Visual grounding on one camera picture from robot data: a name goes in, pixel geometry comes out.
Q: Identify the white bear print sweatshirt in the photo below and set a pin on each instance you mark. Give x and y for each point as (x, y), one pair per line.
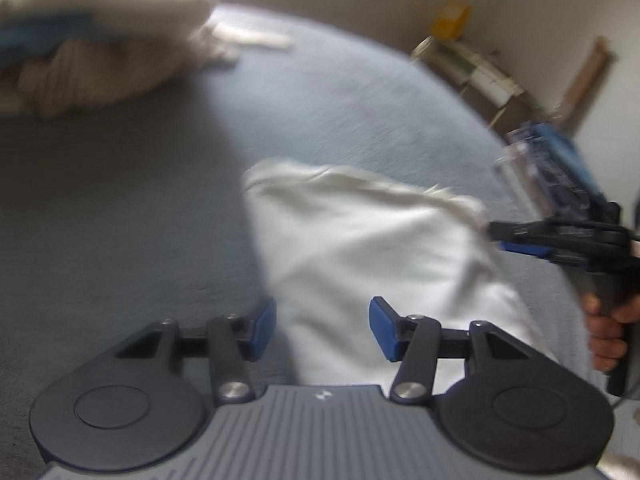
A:
(331, 238)

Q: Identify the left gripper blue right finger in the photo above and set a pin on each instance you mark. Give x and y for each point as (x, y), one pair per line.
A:
(388, 329)

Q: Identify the white cloth strip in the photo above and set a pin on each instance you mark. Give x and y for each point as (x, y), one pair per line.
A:
(252, 38)

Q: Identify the white and green desk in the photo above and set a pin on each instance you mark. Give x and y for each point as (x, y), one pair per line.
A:
(480, 82)

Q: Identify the person's right hand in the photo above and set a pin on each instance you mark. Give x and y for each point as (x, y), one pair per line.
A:
(605, 332)

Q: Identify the grey bed sheet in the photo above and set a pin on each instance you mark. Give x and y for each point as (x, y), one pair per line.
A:
(113, 219)

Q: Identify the light blue garment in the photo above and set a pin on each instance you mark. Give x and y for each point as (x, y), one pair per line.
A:
(27, 37)

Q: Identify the stack of folded jeans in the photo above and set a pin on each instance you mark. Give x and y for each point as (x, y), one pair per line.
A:
(553, 166)

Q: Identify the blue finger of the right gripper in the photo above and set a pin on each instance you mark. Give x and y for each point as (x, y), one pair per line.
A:
(528, 233)
(537, 251)

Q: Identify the yellow box on desk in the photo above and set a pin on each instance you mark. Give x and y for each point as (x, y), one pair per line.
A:
(450, 20)

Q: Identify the cardboard panel against wall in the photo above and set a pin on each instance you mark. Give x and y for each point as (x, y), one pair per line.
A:
(583, 90)

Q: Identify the cream fleece garment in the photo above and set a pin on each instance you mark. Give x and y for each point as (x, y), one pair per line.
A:
(164, 19)

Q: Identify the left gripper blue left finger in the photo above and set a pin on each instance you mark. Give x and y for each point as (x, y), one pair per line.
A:
(261, 325)

